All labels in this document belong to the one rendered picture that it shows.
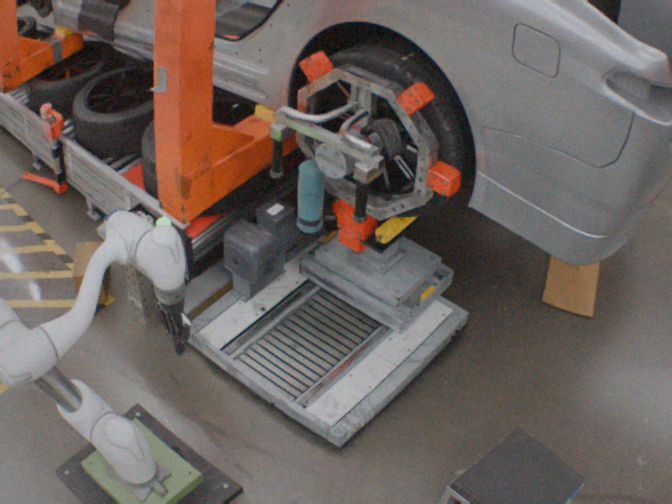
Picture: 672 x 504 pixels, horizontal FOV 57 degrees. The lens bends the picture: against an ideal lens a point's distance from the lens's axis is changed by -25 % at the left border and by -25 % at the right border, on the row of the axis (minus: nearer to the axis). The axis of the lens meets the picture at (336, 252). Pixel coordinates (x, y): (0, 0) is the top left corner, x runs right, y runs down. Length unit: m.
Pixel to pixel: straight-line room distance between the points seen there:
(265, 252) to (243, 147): 0.40
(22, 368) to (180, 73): 1.24
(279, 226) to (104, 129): 1.15
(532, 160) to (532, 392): 1.09
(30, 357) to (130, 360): 1.47
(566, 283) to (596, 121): 1.53
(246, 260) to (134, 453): 1.14
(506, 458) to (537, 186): 0.89
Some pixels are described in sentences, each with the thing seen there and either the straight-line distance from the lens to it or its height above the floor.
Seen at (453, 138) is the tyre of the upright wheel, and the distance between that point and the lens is 2.50.
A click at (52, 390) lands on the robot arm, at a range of 2.02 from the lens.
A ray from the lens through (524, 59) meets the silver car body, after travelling 2.20.
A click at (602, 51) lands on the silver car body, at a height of 1.58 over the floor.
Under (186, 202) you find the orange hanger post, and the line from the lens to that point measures 2.75.
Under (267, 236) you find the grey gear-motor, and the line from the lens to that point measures 2.92.
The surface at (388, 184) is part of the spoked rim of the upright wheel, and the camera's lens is 2.78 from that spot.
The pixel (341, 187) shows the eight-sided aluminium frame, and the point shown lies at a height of 0.62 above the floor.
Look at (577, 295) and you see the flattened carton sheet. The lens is 3.51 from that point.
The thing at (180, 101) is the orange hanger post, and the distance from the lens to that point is 2.50.
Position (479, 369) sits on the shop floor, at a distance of 3.08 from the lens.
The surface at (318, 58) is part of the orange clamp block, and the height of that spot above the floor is 1.11.
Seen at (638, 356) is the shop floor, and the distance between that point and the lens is 3.39.
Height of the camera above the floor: 2.33
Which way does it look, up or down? 42 degrees down
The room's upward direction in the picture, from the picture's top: 4 degrees clockwise
